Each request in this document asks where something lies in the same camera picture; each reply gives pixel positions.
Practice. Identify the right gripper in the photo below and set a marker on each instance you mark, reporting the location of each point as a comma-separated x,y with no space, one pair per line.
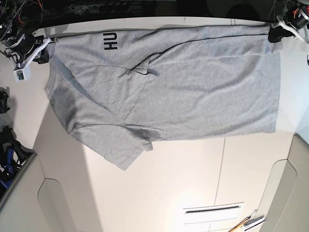
24,49

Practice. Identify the blue and black equipment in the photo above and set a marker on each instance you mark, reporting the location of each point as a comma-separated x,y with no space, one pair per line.
13,156

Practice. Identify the grey T-shirt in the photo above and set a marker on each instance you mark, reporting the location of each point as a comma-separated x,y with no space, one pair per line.
117,92

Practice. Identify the wooden handled tool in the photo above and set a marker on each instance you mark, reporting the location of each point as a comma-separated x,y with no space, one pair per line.
239,225

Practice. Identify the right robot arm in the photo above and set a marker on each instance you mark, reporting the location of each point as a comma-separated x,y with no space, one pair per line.
19,21

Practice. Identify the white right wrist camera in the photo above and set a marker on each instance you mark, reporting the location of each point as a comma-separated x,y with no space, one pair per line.
22,74

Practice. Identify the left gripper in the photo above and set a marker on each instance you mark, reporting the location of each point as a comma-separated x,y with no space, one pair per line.
293,22

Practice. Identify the white cable slot plate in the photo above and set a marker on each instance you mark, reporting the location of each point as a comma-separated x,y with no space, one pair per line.
212,213

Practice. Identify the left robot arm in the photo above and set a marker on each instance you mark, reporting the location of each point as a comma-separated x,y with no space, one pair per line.
293,22

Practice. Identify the black device at left edge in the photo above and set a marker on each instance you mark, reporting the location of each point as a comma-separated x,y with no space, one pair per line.
4,95

